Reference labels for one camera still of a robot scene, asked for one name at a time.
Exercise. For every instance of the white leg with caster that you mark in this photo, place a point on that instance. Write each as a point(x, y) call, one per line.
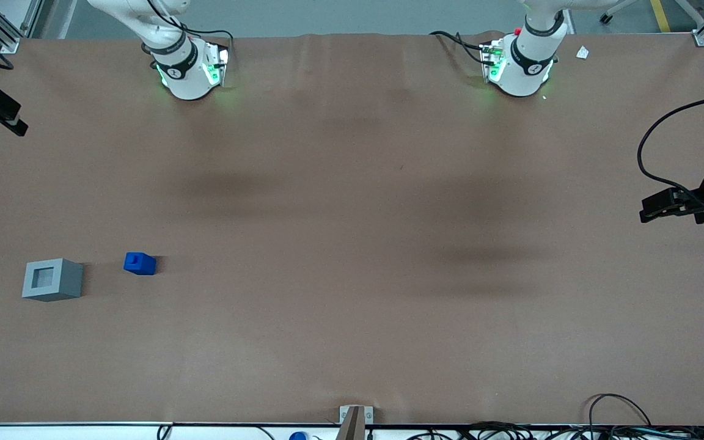
point(605, 18)

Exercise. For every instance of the gray metal bracket with post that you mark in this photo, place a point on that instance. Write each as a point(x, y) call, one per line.
point(355, 421)

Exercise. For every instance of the blue plastic part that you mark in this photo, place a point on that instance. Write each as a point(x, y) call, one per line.
point(140, 264)

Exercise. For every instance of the white paper scrap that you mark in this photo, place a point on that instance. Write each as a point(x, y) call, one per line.
point(582, 52)

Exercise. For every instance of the blue round cap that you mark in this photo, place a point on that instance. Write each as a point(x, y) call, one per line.
point(298, 436)

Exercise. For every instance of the gray square hollow base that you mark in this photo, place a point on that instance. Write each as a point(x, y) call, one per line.
point(65, 284)

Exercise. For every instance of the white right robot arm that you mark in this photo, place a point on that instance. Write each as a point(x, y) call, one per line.
point(187, 73)

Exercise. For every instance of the brown paper table cover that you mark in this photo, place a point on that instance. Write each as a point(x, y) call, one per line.
point(352, 244)

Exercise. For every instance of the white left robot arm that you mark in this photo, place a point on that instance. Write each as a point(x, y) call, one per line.
point(520, 73)

